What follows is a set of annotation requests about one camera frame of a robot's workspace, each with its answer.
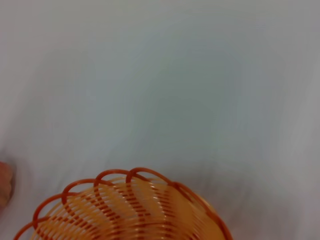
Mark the orange wire basket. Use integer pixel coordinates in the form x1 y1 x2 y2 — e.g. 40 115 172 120
12 166 235 240

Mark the orange and cream striped bread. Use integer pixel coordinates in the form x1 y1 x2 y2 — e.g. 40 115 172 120
0 160 14 208

